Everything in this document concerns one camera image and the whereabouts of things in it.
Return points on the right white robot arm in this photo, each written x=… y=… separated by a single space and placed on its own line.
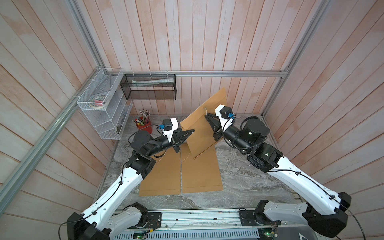
x=324 y=210

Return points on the black mesh wall basket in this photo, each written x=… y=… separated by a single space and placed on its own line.
x=149 y=87

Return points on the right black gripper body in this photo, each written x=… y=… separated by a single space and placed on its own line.
x=220 y=134

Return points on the bundle of coloured pencils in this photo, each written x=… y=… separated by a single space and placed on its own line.
x=145 y=116

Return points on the brown kraft file bag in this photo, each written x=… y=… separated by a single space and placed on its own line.
x=165 y=177

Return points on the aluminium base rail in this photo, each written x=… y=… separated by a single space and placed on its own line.
x=189 y=224

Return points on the horizontal aluminium wall rail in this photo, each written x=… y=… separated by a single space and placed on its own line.
x=208 y=74

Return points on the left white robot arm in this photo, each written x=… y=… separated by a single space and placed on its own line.
x=100 y=221

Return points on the tape roll on shelf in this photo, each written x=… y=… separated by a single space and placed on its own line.
x=99 y=102

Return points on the red metal pencil bucket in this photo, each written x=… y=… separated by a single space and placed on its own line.
x=146 y=127

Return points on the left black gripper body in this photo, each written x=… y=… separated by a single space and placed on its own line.
x=175 y=143

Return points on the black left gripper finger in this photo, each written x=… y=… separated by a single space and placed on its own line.
x=185 y=133
x=182 y=140

